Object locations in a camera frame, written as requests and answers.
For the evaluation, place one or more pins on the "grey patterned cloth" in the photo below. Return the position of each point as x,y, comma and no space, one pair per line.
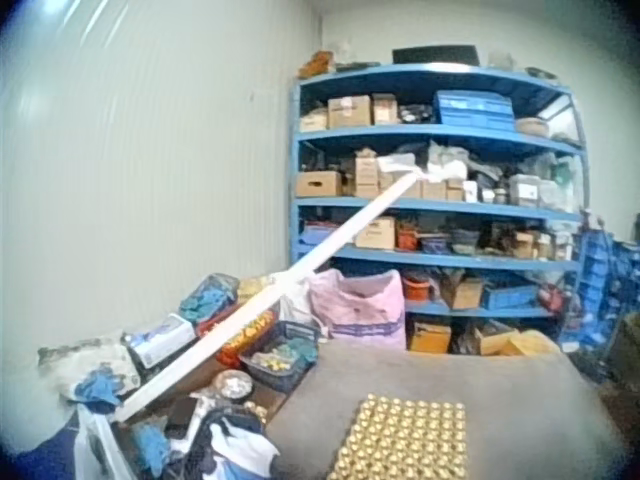
85,365

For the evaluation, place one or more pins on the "dark blue plastic basket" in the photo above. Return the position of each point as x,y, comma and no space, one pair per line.
282,357

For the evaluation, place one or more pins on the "white plastic bin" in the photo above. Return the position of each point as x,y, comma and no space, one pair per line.
102,445

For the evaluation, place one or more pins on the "black phone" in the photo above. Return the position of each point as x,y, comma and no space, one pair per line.
181,417

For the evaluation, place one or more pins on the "white glove box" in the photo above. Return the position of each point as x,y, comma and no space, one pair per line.
160,340

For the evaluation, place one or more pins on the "blue rag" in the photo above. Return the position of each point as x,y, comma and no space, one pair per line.
100,390

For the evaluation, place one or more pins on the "red plastic crate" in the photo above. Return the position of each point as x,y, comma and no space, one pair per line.
250,332

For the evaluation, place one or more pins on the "long white plastic strip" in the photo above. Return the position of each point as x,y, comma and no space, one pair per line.
280,295

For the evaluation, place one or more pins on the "grid of brass fittings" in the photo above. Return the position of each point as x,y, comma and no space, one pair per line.
400,440

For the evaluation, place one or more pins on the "blue gloves heap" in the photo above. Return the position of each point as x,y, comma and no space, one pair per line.
210,297

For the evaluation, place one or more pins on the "blue stacked bins rack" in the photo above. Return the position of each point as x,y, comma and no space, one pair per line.
600,290

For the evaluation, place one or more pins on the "round silver tin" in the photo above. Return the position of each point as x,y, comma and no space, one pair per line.
231,386

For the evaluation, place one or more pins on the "black and white cloth heap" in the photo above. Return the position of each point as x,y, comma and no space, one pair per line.
230,445

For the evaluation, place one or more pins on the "yellow plastic bag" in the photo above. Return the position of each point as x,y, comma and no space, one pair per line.
532,345

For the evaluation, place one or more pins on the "blue metal storage shelf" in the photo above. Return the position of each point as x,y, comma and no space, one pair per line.
440,210

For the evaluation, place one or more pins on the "pink woven sack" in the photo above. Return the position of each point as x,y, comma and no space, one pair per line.
362,312

